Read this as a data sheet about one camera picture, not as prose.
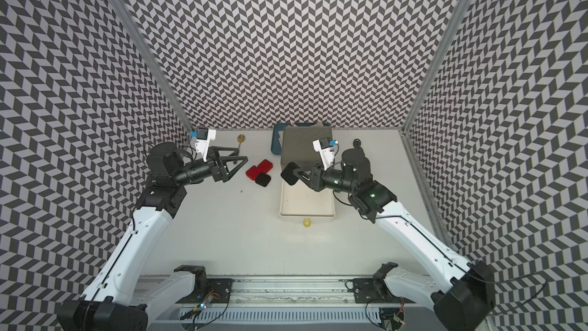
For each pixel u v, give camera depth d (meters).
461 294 0.37
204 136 0.59
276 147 1.13
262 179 0.99
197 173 0.58
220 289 0.73
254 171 1.02
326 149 0.59
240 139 1.13
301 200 0.87
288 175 0.66
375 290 0.66
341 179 0.59
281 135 1.15
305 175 0.69
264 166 1.02
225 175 0.59
